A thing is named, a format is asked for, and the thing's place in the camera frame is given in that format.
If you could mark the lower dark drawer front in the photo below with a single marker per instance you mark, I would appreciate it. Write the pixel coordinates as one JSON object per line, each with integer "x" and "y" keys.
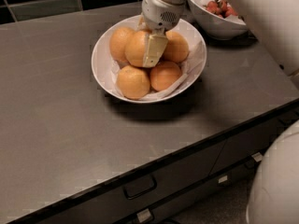
{"x": 161, "y": 211}

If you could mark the white bowl with oranges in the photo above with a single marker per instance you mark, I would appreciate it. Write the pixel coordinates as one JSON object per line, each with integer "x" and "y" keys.
{"x": 183, "y": 27}

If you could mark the orange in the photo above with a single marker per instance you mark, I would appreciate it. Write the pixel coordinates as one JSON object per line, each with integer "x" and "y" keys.
{"x": 177, "y": 49}
{"x": 164, "y": 74}
{"x": 118, "y": 41}
{"x": 136, "y": 47}
{"x": 133, "y": 82}

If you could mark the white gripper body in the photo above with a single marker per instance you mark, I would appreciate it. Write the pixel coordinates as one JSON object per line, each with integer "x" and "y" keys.
{"x": 159, "y": 13}

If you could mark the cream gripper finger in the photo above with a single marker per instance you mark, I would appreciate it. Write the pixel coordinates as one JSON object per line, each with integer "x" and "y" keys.
{"x": 142, "y": 26}
{"x": 154, "y": 49}

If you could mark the white robot base shell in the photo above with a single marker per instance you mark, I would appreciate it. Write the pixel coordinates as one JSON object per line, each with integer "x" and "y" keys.
{"x": 274, "y": 195}

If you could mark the white bowl with strawberries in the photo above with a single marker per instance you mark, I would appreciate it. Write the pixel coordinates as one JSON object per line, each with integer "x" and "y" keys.
{"x": 214, "y": 26}

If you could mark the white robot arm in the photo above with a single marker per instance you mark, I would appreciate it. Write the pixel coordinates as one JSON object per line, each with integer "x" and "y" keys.
{"x": 274, "y": 22}

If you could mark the dark drawer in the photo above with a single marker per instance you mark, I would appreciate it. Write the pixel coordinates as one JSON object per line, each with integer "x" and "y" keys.
{"x": 106, "y": 203}
{"x": 161, "y": 211}
{"x": 256, "y": 135}

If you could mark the white paper liner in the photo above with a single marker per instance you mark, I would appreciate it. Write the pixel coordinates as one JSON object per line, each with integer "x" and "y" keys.
{"x": 105, "y": 70}

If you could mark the right dark drawer front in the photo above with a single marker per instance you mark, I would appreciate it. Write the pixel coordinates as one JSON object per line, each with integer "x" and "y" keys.
{"x": 256, "y": 135}

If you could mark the left dark drawer front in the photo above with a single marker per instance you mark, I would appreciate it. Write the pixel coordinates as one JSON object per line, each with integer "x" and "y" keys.
{"x": 106, "y": 203}

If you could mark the black left drawer handle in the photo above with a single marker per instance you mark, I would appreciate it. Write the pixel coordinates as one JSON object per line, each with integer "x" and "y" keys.
{"x": 139, "y": 187}

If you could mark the red strawberries pile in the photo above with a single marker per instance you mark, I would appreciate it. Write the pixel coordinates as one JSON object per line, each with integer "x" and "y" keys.
{"x": 220, "y": 8}

